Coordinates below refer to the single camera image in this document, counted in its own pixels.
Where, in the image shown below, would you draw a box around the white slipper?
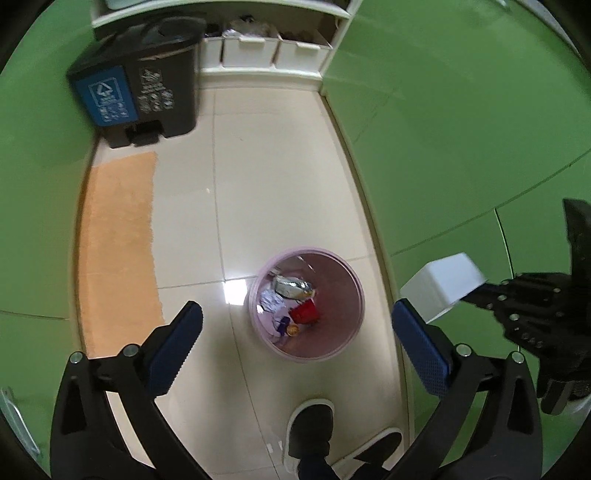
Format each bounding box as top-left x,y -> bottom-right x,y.
342,428 -> 403,467

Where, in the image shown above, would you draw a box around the white shelf unit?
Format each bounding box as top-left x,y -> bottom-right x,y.
91,0 -> 365,95

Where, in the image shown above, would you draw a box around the orange floor mat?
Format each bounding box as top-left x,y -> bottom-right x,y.
76,152 -> 166,360

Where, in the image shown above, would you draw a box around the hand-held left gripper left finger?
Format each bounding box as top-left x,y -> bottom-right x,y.
50,301 -> 204,480

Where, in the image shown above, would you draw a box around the white paper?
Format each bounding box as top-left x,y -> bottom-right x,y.
259,288 -> 287,315

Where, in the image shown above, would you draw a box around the person's dark trouser leg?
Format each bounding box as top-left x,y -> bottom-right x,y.
298,452 -> 338,480

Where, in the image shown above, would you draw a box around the red plastic cup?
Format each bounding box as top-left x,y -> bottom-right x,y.
289,299 -> 320,325

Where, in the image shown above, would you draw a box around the black shoes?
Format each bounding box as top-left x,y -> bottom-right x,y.
283,399 -> 335,476

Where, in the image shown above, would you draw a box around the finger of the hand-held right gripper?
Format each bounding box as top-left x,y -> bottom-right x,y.
462,278 -> 514,312

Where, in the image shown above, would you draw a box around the black pedal trash bin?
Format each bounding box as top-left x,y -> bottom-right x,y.
66,17 -> 207,149

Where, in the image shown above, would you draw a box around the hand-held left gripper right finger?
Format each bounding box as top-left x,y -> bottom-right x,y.
392,298 -> 546,480

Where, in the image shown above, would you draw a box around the white storage bin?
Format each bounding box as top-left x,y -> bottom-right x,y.
223,30 -> 280,66
203,34 -> 225,70
276,32 -> 333,72

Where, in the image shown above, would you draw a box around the white plastic tray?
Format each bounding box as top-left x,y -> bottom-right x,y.
400,252 -> 489,324

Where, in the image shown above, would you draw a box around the green cabinet front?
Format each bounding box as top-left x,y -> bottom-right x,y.
0,0 -> 100,480
321,0 -> 591,480

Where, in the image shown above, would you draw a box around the pink trash bin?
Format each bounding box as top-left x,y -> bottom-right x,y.
248,248 -> 365,364

